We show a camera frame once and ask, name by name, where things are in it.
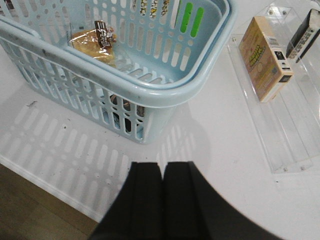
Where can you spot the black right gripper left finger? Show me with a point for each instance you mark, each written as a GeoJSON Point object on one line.
{"type": "Point", "coordinates": [136, 213]}

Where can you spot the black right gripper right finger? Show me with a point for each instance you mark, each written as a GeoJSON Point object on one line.
{"type": "Point", "coordinates": [193, 209]}

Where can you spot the dark packaged item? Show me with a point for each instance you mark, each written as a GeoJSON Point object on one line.
{"type": "Point", "coordinates": [124, 111]}

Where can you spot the bread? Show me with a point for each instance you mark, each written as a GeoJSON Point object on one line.
{"type": "Point", "coordinates": [97, 42]}

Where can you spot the beige tissue pack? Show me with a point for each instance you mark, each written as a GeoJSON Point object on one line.
{"type": "Point", "coordinates": [264, 59]}

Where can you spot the light blue plastic basket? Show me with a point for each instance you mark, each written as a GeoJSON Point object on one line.
{"type": "Point", "coordinates": [156, 66]}

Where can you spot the green labelled package behind basket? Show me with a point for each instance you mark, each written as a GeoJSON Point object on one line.
{"type": "Point", "coordinates": [188, 17]}

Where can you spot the clear acrylic right shelf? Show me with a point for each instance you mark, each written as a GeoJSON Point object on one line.
{"type": "Point", "coordinates": [288, 126]}

